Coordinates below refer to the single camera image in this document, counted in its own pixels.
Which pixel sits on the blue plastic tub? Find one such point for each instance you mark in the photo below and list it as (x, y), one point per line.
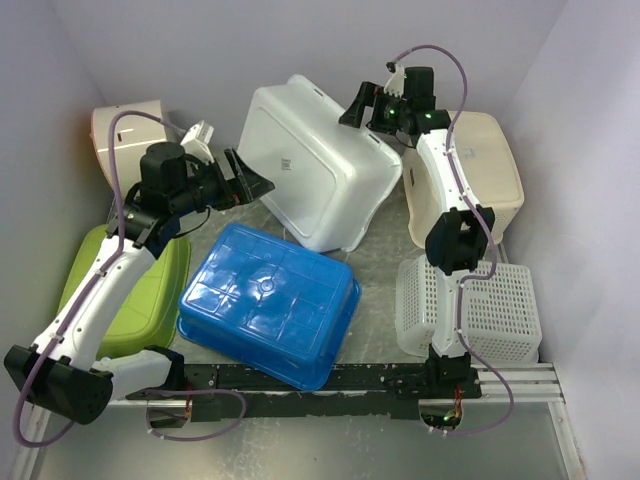
(272, 305)

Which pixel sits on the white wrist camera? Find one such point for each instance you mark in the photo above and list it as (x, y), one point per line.
(394, 86)
(196, 142)

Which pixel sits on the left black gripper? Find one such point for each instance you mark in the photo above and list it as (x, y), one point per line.
(247, 179)

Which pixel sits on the large cream perforated basket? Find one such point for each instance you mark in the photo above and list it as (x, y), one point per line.
(488, 165)

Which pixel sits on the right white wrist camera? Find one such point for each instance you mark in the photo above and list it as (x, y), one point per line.
(394, 86)

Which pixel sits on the white plastic tub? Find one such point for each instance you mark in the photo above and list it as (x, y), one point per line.
(329, 179)

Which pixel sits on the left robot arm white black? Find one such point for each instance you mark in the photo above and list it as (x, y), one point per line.
(60, 371)

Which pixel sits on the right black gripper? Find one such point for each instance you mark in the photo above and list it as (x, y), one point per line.
(366, 97)

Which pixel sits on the green plastic tub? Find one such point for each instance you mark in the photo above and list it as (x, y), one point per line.
(149, 314)

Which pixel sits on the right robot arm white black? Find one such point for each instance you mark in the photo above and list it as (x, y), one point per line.
(462, 231)

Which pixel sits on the cream cylindrical appliance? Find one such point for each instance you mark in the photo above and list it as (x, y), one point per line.
(133, 134)

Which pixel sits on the white perforated basket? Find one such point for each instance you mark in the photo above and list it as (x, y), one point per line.
(500, 316)

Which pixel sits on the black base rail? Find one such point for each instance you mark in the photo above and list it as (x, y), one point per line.
(381, 389)

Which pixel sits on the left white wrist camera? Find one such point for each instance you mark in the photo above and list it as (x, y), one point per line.
(196, 142)

